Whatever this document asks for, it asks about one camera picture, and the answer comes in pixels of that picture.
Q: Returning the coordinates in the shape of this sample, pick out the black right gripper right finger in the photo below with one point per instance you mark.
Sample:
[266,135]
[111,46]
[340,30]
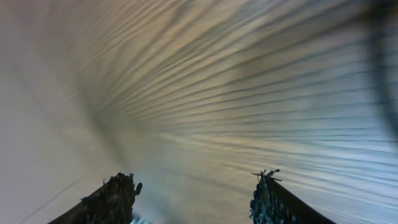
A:
[274,204]

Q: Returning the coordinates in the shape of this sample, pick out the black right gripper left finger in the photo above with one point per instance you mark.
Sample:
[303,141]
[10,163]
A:
[112,203]

